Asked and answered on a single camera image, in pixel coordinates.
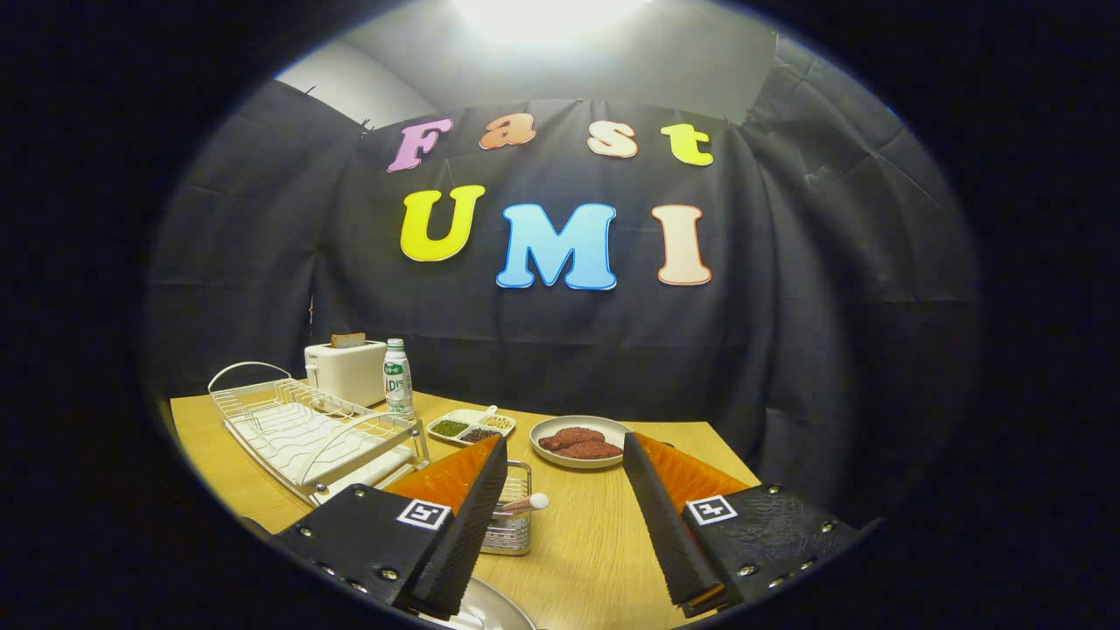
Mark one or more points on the red meat piece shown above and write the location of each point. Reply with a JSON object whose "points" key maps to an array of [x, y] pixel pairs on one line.
{"points": [[573, 437], [593, 451]]}

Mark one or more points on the white toaster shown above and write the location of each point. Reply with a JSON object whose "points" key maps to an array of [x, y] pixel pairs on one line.
{"points": [[346, 376]]}

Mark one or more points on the black backdrop cloth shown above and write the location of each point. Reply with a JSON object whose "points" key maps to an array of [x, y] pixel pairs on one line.
{"points": [[787, 306]]}

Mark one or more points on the white drink bottle green label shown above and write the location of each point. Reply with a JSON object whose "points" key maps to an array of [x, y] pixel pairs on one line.
{"points": [[398, 381]]}

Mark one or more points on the beige oval dish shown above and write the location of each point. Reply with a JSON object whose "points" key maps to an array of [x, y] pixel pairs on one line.
{"points": [[551, 459]]}

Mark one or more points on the white divided tray with beans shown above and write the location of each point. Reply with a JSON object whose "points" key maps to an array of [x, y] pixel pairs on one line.
{"points": [[468, 416]]}

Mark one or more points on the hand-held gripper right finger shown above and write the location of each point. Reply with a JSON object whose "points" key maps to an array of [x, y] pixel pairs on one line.
{"points": [[665, 525]]}

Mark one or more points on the beige round plate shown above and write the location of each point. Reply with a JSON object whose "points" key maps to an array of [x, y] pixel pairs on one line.
{"points": [[490, 608]]}

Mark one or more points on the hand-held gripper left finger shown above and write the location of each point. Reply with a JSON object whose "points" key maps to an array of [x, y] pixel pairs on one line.
{"points": [[464, 534]]}

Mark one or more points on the brown toast slice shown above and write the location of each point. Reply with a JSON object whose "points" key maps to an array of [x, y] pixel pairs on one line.
{"points": [[348, 340]]}

